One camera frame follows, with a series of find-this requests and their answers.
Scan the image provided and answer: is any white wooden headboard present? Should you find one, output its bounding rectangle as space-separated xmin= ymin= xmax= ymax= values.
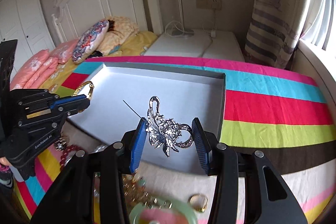
xmin=52 ymin=0 xmax=163 ymax=43

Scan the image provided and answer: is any green jade bangle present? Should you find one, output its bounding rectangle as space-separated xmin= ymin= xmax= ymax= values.
xmin=129 ymin=198 xmax=198 ymax=223

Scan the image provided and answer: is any white slim desk lamp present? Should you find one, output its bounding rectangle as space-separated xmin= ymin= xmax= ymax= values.
xmin=171 ymin=0 xmax=194 ymax=38

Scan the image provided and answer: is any striped beige curtain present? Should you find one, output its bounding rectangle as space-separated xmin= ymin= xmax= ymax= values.
xmin=244 ymin=0 xmax=335 ymax=69

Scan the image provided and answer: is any beige floral pillow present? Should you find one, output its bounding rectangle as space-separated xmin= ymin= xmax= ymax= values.
xmin=96 ymin=16 xmax=139 ymax=56

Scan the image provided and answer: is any left hand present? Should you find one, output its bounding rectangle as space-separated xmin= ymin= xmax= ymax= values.
xmin=0 ymin=157 xmax=11 ymax=166

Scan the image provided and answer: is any silver flower brooch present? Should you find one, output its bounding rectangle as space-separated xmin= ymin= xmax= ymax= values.
xmin=122 ymin=95 xmax=201 ymax=158

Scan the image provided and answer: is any beige wall socket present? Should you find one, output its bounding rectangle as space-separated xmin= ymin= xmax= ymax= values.
xmin=195 ymin=0 xmax=222 ymax=11

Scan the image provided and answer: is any gold pearl ring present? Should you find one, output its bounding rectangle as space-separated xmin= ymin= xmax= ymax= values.
xmin=188 ymin=193 xmax=209 ymax=213

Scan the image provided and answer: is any gold bangle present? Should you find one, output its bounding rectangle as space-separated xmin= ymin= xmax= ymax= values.
xmin=72 ymin=81 xmax=95 ymax=100

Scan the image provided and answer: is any white charger cable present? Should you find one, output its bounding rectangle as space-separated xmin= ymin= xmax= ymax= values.
xmin=202 ymin=8 xmax=217 ymax=57

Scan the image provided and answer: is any grey shallow cardboard box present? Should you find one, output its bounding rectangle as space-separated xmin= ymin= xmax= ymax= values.
xmin=67 ymin=61 xmax=227 ymax=176

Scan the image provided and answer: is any pink folded quilt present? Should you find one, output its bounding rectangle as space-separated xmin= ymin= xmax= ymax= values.
xmin=10 ymin=38 xmax=79 ymax=90

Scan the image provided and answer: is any white wardrobe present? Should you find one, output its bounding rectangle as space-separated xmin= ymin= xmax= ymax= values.
xmin=0 ymin=0 xmax=55 ymax=77

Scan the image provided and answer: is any dark red bead bracelet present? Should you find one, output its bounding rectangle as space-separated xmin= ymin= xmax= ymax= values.
xmin=59 ymin=143 xmax=85 ymax=169

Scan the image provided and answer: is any round patterned cushion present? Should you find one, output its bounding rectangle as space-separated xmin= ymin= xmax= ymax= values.
xmin=72 ymin=19 xmax=109 ymax=64

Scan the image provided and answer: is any striped colourful bed cover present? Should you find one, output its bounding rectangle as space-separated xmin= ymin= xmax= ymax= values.
xmin=14 ymin=56 xmax=335 ymax=223

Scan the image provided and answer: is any white nightstand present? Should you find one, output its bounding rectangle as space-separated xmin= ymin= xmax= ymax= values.
xmin=144 ymin=30 xmax=245 ymax=62

